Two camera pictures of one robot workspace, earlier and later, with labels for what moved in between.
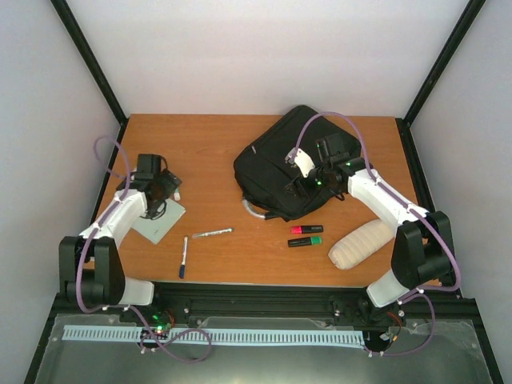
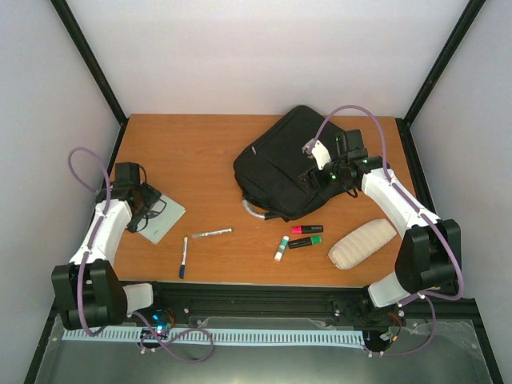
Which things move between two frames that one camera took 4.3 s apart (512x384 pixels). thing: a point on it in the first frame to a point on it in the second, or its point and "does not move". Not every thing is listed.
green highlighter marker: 305,242 does not move
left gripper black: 170,182 to 150,195
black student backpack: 262,172 does not move
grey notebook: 157,230 does not move
